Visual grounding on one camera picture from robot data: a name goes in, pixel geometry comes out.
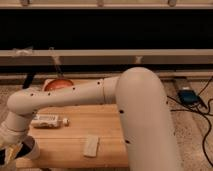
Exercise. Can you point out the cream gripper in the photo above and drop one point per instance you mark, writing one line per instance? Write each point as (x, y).
(9, 153)

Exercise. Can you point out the black eraser block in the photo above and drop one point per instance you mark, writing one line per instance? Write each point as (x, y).
(27, 147)

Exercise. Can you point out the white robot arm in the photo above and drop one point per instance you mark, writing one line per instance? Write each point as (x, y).
(142, 104)

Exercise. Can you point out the white ceramic cup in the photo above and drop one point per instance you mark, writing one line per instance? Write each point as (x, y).
(35, 152)

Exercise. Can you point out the white plastic bottle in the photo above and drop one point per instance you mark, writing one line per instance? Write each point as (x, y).
(49, 121)

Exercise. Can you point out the wooden table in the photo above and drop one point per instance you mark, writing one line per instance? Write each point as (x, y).
(63, 147)

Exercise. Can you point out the orange frying pan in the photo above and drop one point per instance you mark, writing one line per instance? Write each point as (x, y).
(60, 82)

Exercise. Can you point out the blue power adapter box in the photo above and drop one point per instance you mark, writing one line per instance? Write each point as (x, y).
(188, 96)

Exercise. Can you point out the grey metal rail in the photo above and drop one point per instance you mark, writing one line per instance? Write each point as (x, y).
(105, 57)

